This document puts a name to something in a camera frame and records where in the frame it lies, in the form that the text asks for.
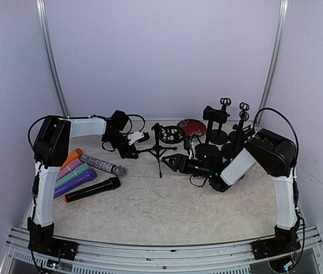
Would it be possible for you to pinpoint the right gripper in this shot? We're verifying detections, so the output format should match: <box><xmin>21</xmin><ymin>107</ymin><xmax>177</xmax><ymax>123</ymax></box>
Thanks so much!
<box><xmin>161</xmin><ymin>154</ymin><xmax>213</xmax><ymax>179</ymax></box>

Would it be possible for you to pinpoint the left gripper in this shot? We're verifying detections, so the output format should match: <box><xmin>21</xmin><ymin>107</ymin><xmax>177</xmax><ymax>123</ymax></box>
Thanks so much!
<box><xmin>105</xmin><ymin>132</ymin><xmax>139</xmax><ymax>159</ymax></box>

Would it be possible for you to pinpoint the glitter microphone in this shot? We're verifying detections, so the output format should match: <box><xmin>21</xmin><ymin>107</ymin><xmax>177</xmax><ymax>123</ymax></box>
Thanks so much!
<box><xmin>80</xmin><ymin>154</ymin><xmax>127</xmax><ymax>178</ymax></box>

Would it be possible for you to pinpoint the black tripod microphone stand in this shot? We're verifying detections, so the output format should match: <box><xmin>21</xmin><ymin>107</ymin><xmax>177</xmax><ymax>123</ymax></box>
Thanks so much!
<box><xmin>137</xmin><ymin>123</ymin><xmax>184</xmax><ymax>178</ymax></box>

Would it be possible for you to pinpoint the black microphone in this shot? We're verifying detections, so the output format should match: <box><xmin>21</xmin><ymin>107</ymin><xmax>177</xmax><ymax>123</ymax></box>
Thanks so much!
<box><xmin>63</xmin><ymin>177</ymin><xmax>121</xmax><ymax>203</ymax></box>

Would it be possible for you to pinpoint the purple microphone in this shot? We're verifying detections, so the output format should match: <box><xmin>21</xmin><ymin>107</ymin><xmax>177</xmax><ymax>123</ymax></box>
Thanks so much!
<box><xmin>54</xmin><ymin>169</ymin><xmax>97</xmax><ymax>198</ymax></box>

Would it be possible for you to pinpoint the teal microphone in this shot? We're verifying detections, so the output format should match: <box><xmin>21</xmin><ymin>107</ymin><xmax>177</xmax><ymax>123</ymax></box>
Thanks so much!
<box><xmin>55</xmin><ymin>163</ymin><xmax>90</xmax><ymax>188</ymax></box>

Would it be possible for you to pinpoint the black desk stand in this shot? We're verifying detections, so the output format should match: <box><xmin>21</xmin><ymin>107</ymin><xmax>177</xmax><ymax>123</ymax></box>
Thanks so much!
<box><xmin>209</xmin><ymin>98</ymin><xmax>231</xmax><ymax>145</ymax></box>

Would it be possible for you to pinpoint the orange microphone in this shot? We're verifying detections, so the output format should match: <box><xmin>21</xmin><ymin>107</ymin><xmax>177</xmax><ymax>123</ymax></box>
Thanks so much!
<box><xmin>61</xmin><ymin>148</ymin><xmax>83</xmax><ymax>170</ymax></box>

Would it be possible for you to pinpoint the pink microphone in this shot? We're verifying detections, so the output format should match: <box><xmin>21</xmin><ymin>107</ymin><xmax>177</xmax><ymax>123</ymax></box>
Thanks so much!
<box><xmin>57</xmin><ymin>158</ymin><xmax>82</xmax><ymax>180</ymax></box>

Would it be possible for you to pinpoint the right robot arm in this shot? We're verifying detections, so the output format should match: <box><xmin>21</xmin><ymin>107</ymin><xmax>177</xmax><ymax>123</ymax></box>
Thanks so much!
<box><xmin>162</xmin><ymin>129</ymin><xmax>302</xmax><ymax>260</ymax></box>

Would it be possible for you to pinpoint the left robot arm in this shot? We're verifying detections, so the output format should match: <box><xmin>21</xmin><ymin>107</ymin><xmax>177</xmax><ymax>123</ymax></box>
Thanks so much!
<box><xmin>27</xmin><ymin>110</ymin><xmax>136</xmax><ymax>260</ymax></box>

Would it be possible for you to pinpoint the red patterned coaster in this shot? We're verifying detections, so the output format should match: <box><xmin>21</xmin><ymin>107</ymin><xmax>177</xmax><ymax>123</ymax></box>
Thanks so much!
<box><xmin>177</xmin><ymin>119</ymin><xmax>207</xmax><ymax>137</ymax></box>

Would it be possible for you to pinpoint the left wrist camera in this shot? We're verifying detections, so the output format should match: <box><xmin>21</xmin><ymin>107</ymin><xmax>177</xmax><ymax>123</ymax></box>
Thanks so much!
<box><xmin>127</xmin><ymin>131</ymin><xmax>150</xmax><ymax>145</ymax></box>

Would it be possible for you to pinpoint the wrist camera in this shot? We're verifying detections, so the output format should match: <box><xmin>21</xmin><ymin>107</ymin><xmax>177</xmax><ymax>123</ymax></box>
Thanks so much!
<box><xmin>127</xmin><ymin>131</ymin><xmax>150</xmax><ymax>145</ymax></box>
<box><xmin>184</xmin><ymin>136</ymin><xmax>195</xmax><ymax>159</ymax></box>

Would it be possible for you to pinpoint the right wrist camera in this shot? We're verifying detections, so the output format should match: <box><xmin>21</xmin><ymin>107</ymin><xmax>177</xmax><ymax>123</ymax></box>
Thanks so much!
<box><xmin>184</xmin><ymin>136</ymin><xmax>195</xmax><ymax>159</ymax></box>

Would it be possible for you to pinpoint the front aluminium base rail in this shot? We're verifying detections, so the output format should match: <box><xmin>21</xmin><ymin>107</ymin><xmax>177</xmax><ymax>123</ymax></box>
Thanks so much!
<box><xmin>0</xmin><ymin>227</ymin><xmax>323</xmax><ymax>273</ymax></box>

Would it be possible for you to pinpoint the black camera cable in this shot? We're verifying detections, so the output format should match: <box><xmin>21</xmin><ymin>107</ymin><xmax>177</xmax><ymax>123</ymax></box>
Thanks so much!
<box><xmin>252</xmin><ymin>107</ymin><xmax>299</xmax><ymax>172</ymax></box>

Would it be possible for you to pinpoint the left aluminium frame post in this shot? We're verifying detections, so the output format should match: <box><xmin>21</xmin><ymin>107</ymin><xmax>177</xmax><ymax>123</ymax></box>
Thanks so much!
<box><xmin>36</xmin><ymin>0</ymin><xmax>70</xmax><ymax>116</ymax></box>

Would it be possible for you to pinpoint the aluminium corner frame post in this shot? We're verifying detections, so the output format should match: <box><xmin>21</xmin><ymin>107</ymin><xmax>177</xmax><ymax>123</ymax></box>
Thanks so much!
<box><xmin>258</xmin><ymin>0</ymin><xmax>289</xmax><ymax>112</ymax></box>

